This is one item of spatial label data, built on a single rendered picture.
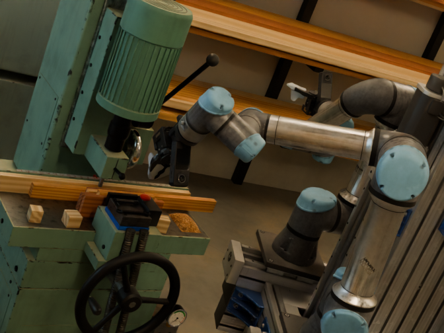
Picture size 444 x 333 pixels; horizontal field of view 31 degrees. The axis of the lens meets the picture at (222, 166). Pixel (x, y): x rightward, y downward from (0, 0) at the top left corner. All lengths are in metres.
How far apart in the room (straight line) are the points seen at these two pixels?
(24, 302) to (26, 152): 0.53
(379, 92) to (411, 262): 0.52
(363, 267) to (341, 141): 0.31
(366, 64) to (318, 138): 2.81
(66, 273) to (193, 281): 1.82
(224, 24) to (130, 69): 2.26
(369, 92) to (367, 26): 2.82
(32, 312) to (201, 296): 1.73
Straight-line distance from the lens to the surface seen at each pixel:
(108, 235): 2.13
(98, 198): 2.23
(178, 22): 2.09
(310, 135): 2.04
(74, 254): 2.21
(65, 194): 2.29
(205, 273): 4.11
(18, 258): 2.25
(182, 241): 2.34
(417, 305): 2.46
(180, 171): 2.03
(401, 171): 1.88
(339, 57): 4.70
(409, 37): 5.50
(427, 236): 2.35
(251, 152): 1.94
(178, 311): 2.41
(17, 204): 2.21
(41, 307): 2.29
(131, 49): 2.11
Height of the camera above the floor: 1.93
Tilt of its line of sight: 21 degrees down
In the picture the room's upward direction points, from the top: 22 degrees clockwise
